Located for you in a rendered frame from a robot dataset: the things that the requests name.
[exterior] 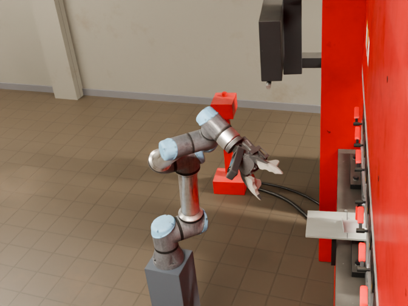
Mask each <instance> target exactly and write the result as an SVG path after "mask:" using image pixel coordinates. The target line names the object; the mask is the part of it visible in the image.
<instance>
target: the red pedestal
mask: <svg viewBox="0 0 408 306"><path fill-rule="evenodd" d="M211 107H213V108H214V109H215V110H216V111H217V112H218V113H219V114H220V115H221V116H222V117H223V118H224V119H225V120H226V121H227V122H228V123H229V124H230V125H231V123H230V119H233V118H234V115H235V113H236V109H237V94H236V93H227V92H222V93H215V96H214V98H213V99H212V102H211ZM223 152H224V159H225V168H217V171H216V174H215V176H214V180H213V188H214V194H232V195H245V192H246V189H247V187H246V185H245V184H244V182H243V180H242V178H241V176H240V171H239V173H238V174H237V175H236V176H235V177H234V178H233V180H230V179H228V178H226V174H227V169H228V168H229V165H230V162H231V158H232V156H233V152H232V153H230V154H228V153H227V152H226V151H225V150H223Z"/></svg>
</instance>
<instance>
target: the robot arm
mask: <svg viewBox="0 0 408 306"><path fill-rule="evenodd" d="M196 121H197V122H198V124H199V126H201V129H199V130H197V131H193V132H189V133H186V134H183V135H179V136H176V137H172V138H167V139H165V140H162V141H161V142H160V143H159V148H158V149H156V150H154V151H152V152H151V153H150V155H149V157H148V165H149V167H150V168H151V169H152V170H153V171H154V172H156V173H159V174H169V173H172V172H175V173H176V174H178V184H179V191H180V204H181V208H180V209H179V211H178V216H175V217H173V216H171V215H162V216H159V217H157V218H156V219H155V220H154V221H153V223H152V225H151V235H152V239H153V243H154V254H153V263H154V265H155V266H156V267H157V268H158V269H160V270H173V269H175V268H177V267H179V266H180V265H181V264H182V263H183V261H184V259H185V257H184V253H183V251H182V249H181V248H180V246H179V241H181V240H185V239H187V238H190V237H193V236H196V235H200V234H201V233H204V232H205V231H206V230H207V229H208V219H207V215H206V212H205V210H204V209H202V208H201V207H200V206H199V188H198V178H197V173H198V172H199V171H200V164H203V163H204V162H205V156H204V153H203V152H207V153H209V152H212V151H214V150H215V149H216V147H217V146H218V145H220V146H221V147H222V148H223V150H225V151H226V152H227V153H228V154H230V153H232V152H234V153H233V156H232V158H231V162H230V164H229V168H228V169H227V174H226V178H228V179H230V180H233V178H234V177H235V176H236V175H237V174H238V173H239V171H240V176H241V178H242V180H243V182H244V184H245V185H246V187H247V188H249V190H250V191H251V192H252V193H253V194H254V195H255V196H256V197H257V198H258V199H259V200H262V198H261V196H260V194H259V192H258V189H259V188H260V186H261V180H260V179H256V178H255V176H254V174H253V172H256V171H258V169H262V170H263V169H266V170H268V171H269V172H273V173H275V174H283V172H282V171H281V170H280V169H279V168H278V167H277V166H278V164H279V160H272V161H268V160H267V157H269V155H268V154H267V153H266V152H265V151H264V150H263V149H262V148H261V147H260V146H259V145H258V146H256V147H255V145H253V144H252V142H250V141H249V139H247V138H246V136H244V137H241V136H240V134H239V133H238V132H237V131H236V130H235V129H234V128H233V127H232V126H231V125H230V124H229V123H228V122H227V121H226V120H225V119H224V118H223V117H222V116H221V115H220V114H219V113H218V112H217V111H216V110H215V109H214V108H213V107H211V106H208V107H206V108H204V109H203V110H202V111H201V112H200V113H199V114H198V116H197V118H196ZM260 149H261V150H263V151H264V153H266V154H264V153H263V152H262V151H261V150H260Z"/></svg>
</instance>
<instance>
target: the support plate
mask: <svg viewBox="0 0 408 306"><path fill-rule="evenodd" d="M348 218H349V219H348V220H355V213H354V212H348ZM342 219H343V220H347V213H346V212H331V211H308V213H307V226H306V233H305V237H309V238H320V239H339V240H358V241H366V234H367V233H348V239H347V233H343V227H342Z"/></svg>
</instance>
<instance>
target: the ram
mask: <svg viewBox="0 0 408 306"><path fill-rule="evenodd" d="M367 24H368V28H367ZM368 30H369V42H370V44H369V63H368V64H367V49H366V32H367V35H368ZM362 71H363V80H364V98H365V115H366V125H367V138H366V147H367V142H368V152H369V166H368V156H367V166H368V177H369V169H370V185H369V195H370V187H371V197H372V213H371V203H370V214H371V224H372V214H373V231H372V243H373V232H374V242H375V260H376V277H377V287H378V305H379V306H408V103H407V98H406V93H405V89H404V84H403V78H402V74H401V69H400V64H399V60H398V55H397V51H396V45H395V40H394V37H393V32H392V26H391V22H390V17H389V11H388V8H387V3H386V0H365V22H364V44H363V56H362ZM375 260H374V249H373V262H374V272H375ZM375 291H376V278H375ZM376 306H377V296H376Z"/></svg>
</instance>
